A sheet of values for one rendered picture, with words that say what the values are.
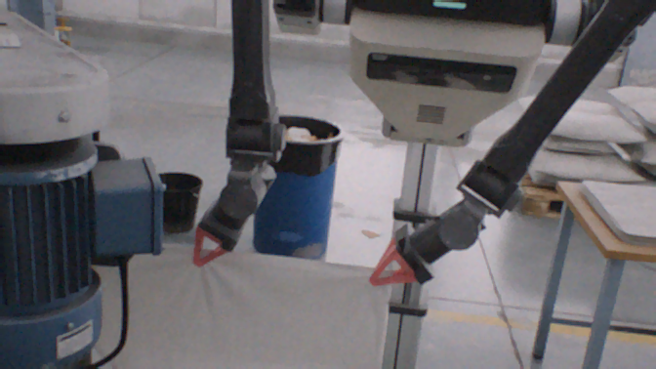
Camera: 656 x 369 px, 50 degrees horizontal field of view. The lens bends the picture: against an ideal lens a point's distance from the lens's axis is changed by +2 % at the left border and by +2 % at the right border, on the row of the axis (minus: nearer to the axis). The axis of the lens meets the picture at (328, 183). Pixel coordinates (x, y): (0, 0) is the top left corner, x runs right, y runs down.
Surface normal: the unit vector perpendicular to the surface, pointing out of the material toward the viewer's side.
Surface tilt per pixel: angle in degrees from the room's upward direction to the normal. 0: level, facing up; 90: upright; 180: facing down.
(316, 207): 92
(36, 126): 91
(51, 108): 91
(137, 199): 90
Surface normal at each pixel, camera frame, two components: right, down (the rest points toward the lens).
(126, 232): 0.34, 0.35
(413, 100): -0.14, 0.86
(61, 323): 0.68, 0.34
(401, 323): -0.12, 0.33
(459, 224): -0.26, 0.10
